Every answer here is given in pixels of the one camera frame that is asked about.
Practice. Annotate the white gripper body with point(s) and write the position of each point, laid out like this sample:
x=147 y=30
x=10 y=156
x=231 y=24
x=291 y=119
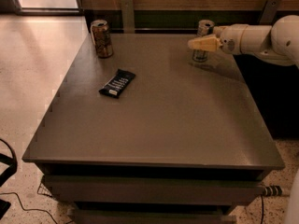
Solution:
x=230 y=37

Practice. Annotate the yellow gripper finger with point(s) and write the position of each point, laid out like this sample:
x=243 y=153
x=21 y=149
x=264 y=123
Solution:
x=208 y=43

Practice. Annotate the silver blue redbull can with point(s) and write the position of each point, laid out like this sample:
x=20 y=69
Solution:
x=205 y=27

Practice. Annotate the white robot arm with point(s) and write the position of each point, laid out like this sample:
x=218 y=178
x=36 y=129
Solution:
x=276 y=44

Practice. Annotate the brown patterned soda can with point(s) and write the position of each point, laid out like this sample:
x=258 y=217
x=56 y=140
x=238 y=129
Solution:
x=101 y=38

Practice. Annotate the dark snack bar wrapper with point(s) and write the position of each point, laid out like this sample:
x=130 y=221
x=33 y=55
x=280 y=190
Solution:
x=117 y=84

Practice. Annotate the grey drawer cabinet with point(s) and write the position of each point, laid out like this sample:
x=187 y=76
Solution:
x=181 y=145

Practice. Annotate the black chair edge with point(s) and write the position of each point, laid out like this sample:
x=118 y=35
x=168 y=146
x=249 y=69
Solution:
x=12 y=165

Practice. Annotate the right metal wall bracket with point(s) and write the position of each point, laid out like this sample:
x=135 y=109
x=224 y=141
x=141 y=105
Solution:
x=269 y=12

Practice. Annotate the metal wall bracket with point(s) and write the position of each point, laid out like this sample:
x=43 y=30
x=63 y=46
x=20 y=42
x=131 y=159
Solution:
x=269 y=12
x=128 y=16

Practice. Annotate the left metal wall bracket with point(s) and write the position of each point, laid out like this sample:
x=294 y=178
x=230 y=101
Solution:
x=128 y=16

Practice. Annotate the striped cable plug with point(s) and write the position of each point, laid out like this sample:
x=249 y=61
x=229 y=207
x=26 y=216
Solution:
x=275 y=191

